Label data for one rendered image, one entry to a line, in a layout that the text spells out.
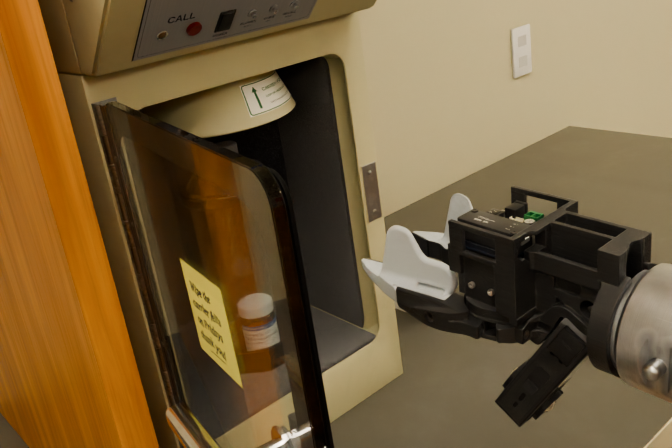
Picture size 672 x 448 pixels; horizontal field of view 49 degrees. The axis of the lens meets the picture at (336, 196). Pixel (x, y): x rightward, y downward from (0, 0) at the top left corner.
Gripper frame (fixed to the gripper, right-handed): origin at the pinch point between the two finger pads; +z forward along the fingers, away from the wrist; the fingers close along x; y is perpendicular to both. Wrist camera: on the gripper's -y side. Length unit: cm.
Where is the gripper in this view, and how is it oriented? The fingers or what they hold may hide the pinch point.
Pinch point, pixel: (401, 260)
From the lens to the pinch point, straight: 59.6
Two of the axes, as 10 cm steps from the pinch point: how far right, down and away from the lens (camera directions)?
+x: -7.5, 3.4, -5.7
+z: -6.5, -2.1, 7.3
